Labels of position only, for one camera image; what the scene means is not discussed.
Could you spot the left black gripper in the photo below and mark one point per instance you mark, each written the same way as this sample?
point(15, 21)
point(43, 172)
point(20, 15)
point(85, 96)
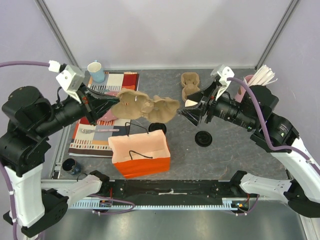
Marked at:
point(92, 106)

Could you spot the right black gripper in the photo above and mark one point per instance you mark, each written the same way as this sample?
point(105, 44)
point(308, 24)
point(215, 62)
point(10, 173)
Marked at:
point(206, 105)

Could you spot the brown cardboard cup carrier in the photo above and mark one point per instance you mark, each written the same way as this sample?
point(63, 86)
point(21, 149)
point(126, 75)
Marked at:
point(133, 105)

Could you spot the black coffee cup lid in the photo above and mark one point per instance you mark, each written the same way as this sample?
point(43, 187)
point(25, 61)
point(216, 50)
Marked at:
point(157, 126)

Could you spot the orange paper bag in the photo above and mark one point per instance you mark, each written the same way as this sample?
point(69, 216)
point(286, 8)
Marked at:
point(141, 154)

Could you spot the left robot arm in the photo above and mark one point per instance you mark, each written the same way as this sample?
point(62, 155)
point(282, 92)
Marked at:
point(32, 119)

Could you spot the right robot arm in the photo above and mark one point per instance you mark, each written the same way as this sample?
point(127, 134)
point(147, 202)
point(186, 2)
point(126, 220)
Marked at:
point(271, 132)

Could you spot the stack of paper cups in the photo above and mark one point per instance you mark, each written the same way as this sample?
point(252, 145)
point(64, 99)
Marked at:
point(190, 103)

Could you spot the pink polka dot plate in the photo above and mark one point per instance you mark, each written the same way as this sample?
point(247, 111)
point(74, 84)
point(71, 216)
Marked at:
point(108, 117)

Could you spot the lower brown cup carrier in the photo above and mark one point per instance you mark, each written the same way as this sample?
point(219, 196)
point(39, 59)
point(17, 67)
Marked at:
point(190, 84)

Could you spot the light blue mug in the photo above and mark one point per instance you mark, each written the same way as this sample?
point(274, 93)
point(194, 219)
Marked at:
point(96, 71)

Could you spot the stack of black lids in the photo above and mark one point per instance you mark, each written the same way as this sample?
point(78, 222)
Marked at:
point(203, 138)

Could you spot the colourful patchwork placemat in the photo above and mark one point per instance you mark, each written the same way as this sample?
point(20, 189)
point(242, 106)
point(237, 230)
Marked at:
point(96, 144)

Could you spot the pink straw holder cup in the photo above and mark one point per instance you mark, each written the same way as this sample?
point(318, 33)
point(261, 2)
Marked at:
point(241, 90)

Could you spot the dark blue mug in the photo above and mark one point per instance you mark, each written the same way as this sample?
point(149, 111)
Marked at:
point(71, 166)

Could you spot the white paper straws bundle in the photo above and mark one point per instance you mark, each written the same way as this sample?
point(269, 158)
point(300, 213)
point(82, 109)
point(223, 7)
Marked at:
point(262, 77)

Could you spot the pink handled fork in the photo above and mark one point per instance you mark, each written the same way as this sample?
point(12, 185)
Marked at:
point(89, 131)

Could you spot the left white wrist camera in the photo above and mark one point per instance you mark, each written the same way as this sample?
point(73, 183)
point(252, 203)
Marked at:
point(69, 77)

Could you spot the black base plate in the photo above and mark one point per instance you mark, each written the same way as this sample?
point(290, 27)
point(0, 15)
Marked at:
point(172, 192)

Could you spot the slotted cable duct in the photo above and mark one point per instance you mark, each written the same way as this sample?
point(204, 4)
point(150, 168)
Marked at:
point(90, 203)

